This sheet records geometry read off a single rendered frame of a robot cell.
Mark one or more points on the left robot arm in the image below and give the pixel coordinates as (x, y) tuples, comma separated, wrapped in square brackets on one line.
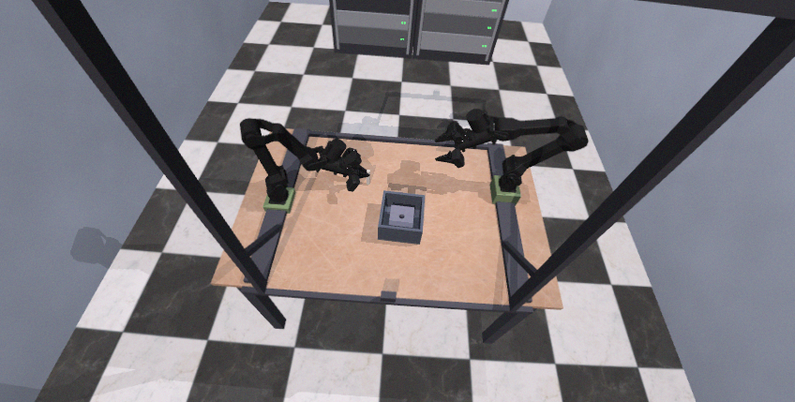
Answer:
[(275, 181)]

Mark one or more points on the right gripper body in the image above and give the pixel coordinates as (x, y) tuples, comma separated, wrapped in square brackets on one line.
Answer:
[(457, 156)]

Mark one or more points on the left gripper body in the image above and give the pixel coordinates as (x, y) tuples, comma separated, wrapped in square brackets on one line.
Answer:
[(353, 181)]

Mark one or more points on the black metal gantry frame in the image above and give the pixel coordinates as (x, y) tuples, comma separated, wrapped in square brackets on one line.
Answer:
[(760, 62)]

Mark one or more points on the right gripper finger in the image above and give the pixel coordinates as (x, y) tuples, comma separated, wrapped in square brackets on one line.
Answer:
[(444, 137), (446, 158)]

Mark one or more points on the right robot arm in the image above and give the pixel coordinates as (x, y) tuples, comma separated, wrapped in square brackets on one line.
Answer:
[(572, 137)]

